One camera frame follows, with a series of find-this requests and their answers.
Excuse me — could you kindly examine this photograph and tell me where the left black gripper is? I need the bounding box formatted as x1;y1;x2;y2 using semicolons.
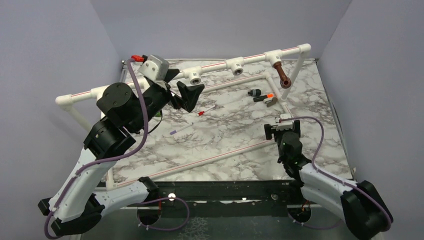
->
129;69;205;133

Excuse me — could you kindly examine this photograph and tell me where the brown water faucet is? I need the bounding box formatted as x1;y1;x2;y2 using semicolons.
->
273;61;292;89

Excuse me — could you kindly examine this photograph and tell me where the white PVC pipe frame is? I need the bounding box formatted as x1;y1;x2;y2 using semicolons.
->
54;43;312;191

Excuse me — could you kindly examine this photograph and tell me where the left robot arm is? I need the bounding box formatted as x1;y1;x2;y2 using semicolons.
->
38;68;205;240

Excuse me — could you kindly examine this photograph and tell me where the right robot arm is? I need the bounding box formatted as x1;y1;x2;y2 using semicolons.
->
264;117;394;240

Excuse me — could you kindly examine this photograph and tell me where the black orange marker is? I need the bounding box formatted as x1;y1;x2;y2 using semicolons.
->
253;93;274;102

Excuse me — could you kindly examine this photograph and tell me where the red capped white pen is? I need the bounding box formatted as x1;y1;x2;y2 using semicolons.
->
198;105;217;116

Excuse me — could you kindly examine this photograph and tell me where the black grey faucet part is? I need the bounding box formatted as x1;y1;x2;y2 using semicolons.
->
247;89;262;97

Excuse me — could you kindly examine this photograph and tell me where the purple capped white pen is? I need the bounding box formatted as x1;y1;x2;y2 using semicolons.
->
169;122;194;135

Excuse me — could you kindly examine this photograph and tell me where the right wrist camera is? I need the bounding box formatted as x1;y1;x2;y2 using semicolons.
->
275;113;294;131

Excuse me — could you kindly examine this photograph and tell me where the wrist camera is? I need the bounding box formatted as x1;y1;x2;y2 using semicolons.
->
137;54;170;81
275;113;294;131

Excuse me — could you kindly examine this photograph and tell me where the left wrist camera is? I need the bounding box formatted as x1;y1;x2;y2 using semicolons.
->
137;54;170;81

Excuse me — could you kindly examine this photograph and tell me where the grey metal handle piece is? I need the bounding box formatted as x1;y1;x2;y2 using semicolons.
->
266;97;278;108

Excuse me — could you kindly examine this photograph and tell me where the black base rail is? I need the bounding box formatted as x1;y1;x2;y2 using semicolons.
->
86;180;332;220

